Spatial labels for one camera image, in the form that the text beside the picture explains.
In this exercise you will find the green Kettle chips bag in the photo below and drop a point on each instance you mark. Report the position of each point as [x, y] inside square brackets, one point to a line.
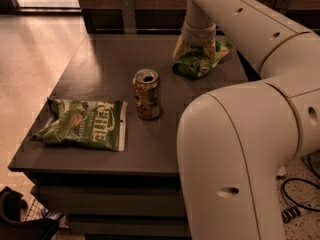
[90, 124]

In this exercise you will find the opened soda can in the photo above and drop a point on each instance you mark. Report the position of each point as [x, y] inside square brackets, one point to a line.
[146, 84]

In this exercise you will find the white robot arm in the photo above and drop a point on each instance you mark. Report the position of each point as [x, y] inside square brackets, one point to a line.
[232, 141]

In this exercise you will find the black white power strip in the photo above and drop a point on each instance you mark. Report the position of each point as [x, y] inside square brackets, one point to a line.
[289, 214]

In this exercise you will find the dark bin with objects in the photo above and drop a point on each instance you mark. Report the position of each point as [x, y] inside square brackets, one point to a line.
[13, 227]

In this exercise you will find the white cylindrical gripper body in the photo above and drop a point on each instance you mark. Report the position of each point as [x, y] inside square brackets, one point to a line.
[199, 36]

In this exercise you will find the metal bracket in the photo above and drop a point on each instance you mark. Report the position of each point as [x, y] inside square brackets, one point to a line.
[281, 6]
[128, 16]

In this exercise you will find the green rice chip bag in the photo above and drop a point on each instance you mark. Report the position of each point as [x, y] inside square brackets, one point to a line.
[194, 64]

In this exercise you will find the right metal bracket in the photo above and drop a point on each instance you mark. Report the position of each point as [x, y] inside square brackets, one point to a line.
[281, 6]

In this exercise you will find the left metal bracket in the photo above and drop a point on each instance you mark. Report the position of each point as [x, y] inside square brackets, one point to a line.
[128, 16]

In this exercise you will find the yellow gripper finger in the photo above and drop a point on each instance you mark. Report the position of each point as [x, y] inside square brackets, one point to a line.
[210, 50]
[179, 48]

